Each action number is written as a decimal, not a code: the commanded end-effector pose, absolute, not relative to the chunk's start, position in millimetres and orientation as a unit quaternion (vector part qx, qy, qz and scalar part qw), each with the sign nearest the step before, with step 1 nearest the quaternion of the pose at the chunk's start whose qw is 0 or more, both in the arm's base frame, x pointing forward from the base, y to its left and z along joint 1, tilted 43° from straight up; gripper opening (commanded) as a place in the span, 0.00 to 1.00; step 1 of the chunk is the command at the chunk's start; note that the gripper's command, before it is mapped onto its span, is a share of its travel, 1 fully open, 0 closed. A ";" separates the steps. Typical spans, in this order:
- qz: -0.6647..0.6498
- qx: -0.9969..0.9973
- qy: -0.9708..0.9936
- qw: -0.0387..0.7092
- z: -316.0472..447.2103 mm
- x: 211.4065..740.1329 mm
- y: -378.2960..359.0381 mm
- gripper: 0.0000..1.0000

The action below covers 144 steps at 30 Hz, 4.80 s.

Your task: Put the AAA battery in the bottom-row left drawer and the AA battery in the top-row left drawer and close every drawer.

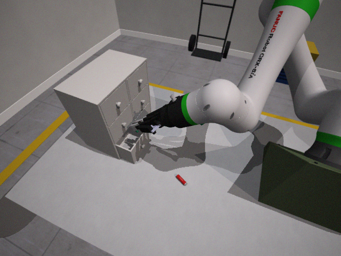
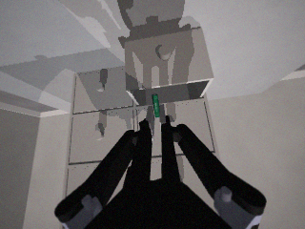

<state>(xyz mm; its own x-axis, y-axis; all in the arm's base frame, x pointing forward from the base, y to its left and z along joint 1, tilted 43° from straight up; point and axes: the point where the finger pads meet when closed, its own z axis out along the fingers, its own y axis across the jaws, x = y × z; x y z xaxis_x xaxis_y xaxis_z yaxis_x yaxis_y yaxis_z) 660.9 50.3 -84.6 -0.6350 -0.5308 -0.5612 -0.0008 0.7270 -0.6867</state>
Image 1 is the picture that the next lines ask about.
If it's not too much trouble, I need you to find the grey drawer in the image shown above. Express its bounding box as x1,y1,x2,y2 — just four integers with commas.
108,104,133,144
127,62,148,100
99,81,129,126
131,84,150,119
135,102,151,121
115,127,150,163

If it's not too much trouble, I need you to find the small white chest of drawers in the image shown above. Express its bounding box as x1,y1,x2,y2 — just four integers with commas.
53,50,149,160

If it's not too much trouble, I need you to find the red cylinder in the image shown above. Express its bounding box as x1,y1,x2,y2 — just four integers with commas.
176,174,187,185

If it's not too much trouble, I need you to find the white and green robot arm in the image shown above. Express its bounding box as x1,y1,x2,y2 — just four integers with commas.
168,0,341,170

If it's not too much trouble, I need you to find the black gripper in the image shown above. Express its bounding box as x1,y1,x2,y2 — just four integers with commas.
130,104,175,134

